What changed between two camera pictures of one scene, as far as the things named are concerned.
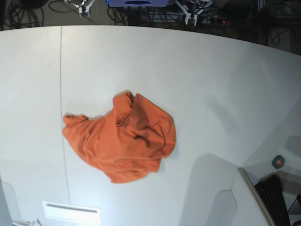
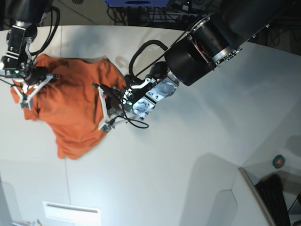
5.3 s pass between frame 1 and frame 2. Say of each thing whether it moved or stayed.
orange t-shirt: moved
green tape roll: stayed
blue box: stayed
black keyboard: stayed
